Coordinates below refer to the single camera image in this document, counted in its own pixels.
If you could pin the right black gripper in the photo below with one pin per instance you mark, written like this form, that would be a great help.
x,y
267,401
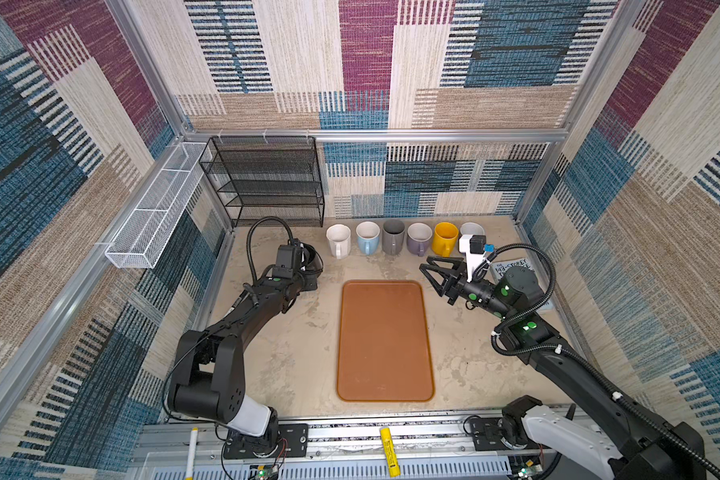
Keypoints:
x,y
455,282

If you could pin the white mesh basket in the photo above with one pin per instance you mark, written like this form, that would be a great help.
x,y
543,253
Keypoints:
x,y
140,242

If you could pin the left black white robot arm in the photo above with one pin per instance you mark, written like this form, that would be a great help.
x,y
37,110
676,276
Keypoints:
x,y
207,380

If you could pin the white marker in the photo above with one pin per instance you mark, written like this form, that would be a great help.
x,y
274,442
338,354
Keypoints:
x,y
191,454

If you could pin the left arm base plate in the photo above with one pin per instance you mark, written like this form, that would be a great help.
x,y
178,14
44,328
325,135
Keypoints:
x,y
288,440

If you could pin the blue speckled mug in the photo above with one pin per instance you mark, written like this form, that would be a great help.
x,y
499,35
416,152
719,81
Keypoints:
x,y
471,228

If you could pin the colourful magazine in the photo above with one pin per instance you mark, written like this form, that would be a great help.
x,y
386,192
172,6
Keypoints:
x,y
500,268

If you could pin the yellow mug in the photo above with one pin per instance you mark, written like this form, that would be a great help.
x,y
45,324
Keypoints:
x,y
445,238

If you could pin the light blue mug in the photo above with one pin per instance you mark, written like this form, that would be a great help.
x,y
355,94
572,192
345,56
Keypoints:
x,y
368,237

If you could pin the grey mug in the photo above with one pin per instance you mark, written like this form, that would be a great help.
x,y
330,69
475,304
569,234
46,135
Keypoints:
x,y
393,236

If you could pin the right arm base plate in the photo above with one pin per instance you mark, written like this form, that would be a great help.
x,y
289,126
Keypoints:
x,y
485,433

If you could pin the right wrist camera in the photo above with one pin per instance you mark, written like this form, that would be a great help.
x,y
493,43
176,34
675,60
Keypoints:
x,y
477,251

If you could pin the purple mug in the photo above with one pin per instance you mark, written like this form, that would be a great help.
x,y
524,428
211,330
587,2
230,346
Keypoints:
x,y
419,238

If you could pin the black wire shelf rack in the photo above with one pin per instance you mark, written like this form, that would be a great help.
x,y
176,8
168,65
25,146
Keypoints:
x,y
255,177

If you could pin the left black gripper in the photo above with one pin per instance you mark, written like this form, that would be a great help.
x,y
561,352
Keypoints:
x,y
310,283

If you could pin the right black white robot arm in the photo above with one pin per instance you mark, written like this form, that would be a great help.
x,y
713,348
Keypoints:
x,y
631,441

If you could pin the white mug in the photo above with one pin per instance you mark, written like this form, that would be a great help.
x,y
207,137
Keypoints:
x,y
339,238

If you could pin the yellow marker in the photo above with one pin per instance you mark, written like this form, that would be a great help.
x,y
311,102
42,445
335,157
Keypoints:
x,y
392,462

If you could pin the brown plastic tray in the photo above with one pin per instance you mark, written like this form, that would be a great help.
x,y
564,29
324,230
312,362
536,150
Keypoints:
x,y
384,351

